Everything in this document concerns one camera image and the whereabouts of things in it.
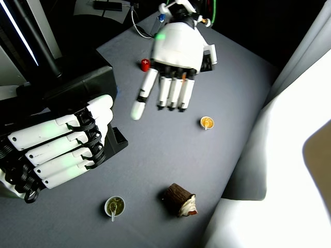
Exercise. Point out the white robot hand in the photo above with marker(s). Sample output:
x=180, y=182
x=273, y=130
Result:
x=46, y=147
x=178, y=46

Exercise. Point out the black radio box with antenna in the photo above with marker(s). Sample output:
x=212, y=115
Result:
x=82, y=80

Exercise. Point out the grey box with blue plug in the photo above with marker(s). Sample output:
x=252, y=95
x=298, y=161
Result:
x=157, y=25

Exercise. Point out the red cylinder block white cross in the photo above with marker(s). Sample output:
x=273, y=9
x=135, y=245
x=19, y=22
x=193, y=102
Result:
x=145, y=65

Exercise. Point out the small cup of latte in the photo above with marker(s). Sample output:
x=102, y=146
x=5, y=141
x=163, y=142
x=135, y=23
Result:
x=207, y=122

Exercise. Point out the flat black box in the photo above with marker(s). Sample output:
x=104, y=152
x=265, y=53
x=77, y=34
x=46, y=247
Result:
x=107, y=5

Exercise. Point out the white panel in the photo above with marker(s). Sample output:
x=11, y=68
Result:
x=7, y=72

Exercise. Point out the green soup cup with spoon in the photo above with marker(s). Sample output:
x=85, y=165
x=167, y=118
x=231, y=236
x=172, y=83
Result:
x=115, y=205

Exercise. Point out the black backdrop cloth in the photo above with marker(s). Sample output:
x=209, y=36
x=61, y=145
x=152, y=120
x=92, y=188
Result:
x=271, y=25

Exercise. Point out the grey sheet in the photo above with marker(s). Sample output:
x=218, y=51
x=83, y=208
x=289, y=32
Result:
x=82, y=10

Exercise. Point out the white light bar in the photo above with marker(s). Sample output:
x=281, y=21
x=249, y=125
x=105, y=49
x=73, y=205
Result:
x=20, y=36

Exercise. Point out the grey table cloth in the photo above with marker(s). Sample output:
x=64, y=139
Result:
x=168, y=160

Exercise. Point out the white curtain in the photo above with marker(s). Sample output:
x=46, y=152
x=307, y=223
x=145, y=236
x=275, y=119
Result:
x=284, y=90

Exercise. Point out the black wrist camera white bracket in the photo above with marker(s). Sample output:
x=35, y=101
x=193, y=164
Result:
x=212, y=55

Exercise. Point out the white post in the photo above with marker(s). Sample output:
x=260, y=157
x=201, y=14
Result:
x=49, y=36

